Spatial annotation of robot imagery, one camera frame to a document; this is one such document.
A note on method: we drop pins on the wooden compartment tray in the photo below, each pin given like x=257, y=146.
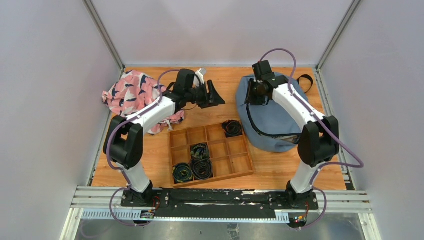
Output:
x=230, y=156

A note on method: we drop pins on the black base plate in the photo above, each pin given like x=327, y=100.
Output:
x=218, y=203

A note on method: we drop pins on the rolled green belt bottom-left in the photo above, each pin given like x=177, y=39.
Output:
x=182, y=173

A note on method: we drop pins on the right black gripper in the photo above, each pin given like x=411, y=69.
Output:
x=250, y=97

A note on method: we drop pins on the pink patterned cloth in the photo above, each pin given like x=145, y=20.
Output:
x=134, y=91

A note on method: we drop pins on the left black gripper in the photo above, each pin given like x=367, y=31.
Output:
x=205, y=95

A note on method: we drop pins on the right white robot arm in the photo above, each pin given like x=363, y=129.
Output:
x=317, y=141

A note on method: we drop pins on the rolled black belt top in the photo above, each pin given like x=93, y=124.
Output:
x=232, y=128

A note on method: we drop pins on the white furniture book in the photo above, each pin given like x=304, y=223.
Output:
x=292, y=138

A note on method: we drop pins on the aluminium rail frame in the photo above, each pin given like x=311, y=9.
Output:
x=338, y=201

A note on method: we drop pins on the blue grey backpack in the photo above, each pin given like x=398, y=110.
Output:
x=271, y=119

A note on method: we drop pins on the rolled dark belt bottom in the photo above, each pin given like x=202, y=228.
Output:
x=202, y=169

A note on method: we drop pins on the rolled green belt middle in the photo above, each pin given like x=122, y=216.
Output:
x=200, y=151

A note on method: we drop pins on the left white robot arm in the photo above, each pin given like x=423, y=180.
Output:
x=123, y=145

